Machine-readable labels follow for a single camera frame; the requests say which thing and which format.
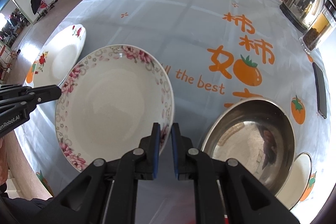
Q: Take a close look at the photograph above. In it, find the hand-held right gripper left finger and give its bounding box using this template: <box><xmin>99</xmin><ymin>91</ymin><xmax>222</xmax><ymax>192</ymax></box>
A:
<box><xmin>33</xmin><ymin>123</ymin><xmax>161</xmax><ymax>224</ymax></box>

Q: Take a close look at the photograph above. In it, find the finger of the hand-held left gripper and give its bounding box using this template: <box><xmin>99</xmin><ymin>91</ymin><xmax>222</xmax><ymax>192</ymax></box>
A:
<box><xmin>0</xmin><ymin>84</ymin><xmax>62</xmax><ymax>109</ymax></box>

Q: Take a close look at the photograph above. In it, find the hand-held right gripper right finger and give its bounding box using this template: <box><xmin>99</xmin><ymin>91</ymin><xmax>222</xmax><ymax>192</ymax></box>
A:
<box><xmin>171</xmin><ymin>123</ymin><xmax>301</xmax><ymax>224</ymax></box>

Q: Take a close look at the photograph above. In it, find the pink floral ceramic bowl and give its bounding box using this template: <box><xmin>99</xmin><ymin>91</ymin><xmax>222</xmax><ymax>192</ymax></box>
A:
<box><xmin>55</xmin><ymin>45</ymin><xmax>175</xmax><ymax>171</ymax></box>

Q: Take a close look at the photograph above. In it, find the cream enamel bowl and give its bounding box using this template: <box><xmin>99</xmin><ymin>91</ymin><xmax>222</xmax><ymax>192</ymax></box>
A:
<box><xmin>276</xmin><ymin>152</ymin><xmax>312</xmax><ymax>210</ymax></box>

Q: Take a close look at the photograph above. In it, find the person's left forearm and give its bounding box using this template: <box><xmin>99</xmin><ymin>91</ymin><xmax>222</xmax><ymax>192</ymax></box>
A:
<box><xmin>0</xmin><ymin>132</ymin><xmax>9</xmax><ymax>185</ymax></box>

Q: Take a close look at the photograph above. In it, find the white plate with red flowers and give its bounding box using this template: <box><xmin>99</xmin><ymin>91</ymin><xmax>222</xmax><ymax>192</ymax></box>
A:
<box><xmin>31</xmin><ymin>24</ymin><xmax>87</xmax><ymax>88</ymax></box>

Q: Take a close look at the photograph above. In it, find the stainless steel bowl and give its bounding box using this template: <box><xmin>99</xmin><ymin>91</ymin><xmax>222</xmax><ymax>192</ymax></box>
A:
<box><xmin>200</xmin><ymin>98</ymin><xmax>296</xmax><ymax>197</ymax></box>

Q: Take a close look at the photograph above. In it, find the person's dark clothing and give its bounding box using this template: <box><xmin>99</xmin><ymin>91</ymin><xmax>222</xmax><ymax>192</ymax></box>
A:
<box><xmin>0</xmin><ymin>194</ymin><xmax>55</xmax><ymax>224</ymax></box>

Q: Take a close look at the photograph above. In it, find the persimmon printed tablecloth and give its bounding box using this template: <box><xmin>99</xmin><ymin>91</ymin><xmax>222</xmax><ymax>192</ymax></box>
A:
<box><xmin>16</xmin><ymin>0</ymin><xmax>330</xmax><ymax>211</ymax></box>

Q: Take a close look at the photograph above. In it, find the black smartphone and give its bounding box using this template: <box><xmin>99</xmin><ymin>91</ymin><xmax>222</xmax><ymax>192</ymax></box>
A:
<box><xmin>312</xmin><ymin>62</ymin><xmax>328</xmax><ymax>119</ymax></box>

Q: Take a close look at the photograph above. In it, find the glass tea bottle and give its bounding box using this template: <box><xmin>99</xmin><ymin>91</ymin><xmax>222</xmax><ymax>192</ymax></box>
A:
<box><xmin>299</xmin><ymin>0</ymin><xmax>336</xmax><ymax>52</ymax></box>

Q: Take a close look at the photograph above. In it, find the stainless steel electric kettle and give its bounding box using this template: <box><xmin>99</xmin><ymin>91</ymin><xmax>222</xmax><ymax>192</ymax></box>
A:
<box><xmin>280</xmin><ymin>0</ymin><xmax>326</xmax><ymax>31</ymax></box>

